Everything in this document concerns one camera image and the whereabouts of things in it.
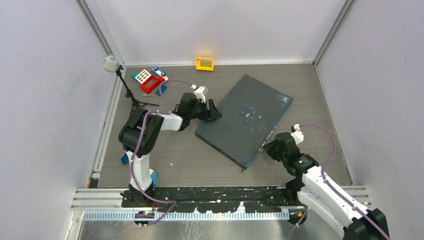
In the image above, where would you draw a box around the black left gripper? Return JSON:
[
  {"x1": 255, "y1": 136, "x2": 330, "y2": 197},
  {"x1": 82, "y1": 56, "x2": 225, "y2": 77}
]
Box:
[{"x1": 189, "y1": 100, "x2": 222, "y2": 124}]

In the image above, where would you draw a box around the dark grey network switch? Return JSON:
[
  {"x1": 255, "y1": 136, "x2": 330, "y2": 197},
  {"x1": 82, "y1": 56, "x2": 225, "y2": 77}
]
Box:
[{"x1": 195, "y1": 74, "x2": 294, "y2": 170}]

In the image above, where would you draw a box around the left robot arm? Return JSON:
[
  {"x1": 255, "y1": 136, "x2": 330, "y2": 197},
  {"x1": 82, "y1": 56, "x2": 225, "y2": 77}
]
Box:
[{"x1": 118, "y1": 92, "x2": 223, "y2": 207}]

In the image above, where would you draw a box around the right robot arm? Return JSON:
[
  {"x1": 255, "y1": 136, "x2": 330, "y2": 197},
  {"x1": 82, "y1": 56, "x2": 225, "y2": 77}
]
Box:
[{"x1": 263, "y1": 130, "x2": 390, "y2": 240}]

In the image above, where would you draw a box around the small blue toy brick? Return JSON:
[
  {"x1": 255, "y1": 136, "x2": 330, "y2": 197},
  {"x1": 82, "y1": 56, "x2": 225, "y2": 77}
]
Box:
[{"x1": 155, "y1": 85, "x2": 167, "y2": 96}]

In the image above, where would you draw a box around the blue white toy brick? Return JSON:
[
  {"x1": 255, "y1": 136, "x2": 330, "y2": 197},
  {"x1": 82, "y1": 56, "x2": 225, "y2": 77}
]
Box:
[{"x1": 150, "y1": 66, "x2": 169, "y2": 81}]

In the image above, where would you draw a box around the white window toy brick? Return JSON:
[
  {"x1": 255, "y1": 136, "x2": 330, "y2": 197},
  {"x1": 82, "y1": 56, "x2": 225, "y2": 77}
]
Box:
[{"x1": 134, "y1": 69, "x2": 152, "y2": 84}]

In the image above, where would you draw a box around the blue white wedge block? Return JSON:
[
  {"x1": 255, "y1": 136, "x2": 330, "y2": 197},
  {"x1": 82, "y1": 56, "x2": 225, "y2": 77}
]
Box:
[{"x1": 149, "y1": 169, "x2": 158, "y2": 186}]

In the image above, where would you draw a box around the blue toy block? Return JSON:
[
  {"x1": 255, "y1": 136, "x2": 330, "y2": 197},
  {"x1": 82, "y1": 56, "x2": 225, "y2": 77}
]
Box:
[{"x1": 121, "y1": 154, "x2": 129, "y2": 165}]

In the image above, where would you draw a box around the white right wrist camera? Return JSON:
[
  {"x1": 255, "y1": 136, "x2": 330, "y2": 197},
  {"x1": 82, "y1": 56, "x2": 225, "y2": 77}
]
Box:
[{"x1": 290, "y1": 124, "x2": 304, "y2": 145}]

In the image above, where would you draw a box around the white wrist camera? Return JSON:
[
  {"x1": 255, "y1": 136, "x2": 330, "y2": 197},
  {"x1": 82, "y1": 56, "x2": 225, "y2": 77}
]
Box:
[
  {"x1": 290, "y1": 124, "x2": 304, "y2": 145},
  {"x1": 190, "y1": 84, "x2": 209, "y2": 103}
]

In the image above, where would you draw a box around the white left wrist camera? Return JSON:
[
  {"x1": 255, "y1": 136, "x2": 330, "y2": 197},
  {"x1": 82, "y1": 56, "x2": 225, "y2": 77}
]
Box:
[{"x1": 190, "y1": 84, "x2": 209, "y2": 103}]

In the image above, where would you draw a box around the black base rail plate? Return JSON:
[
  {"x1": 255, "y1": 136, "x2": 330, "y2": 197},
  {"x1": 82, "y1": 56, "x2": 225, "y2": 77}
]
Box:
[{"x1": 120, "y1": 186, "x2": 304, "y2": 214}]

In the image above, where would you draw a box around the red toy brick frame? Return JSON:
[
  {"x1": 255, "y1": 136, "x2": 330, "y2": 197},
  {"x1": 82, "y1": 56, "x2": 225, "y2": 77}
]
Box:
[{"x1": 140, "y1": 75, "x2": 165, "y2": 94}]

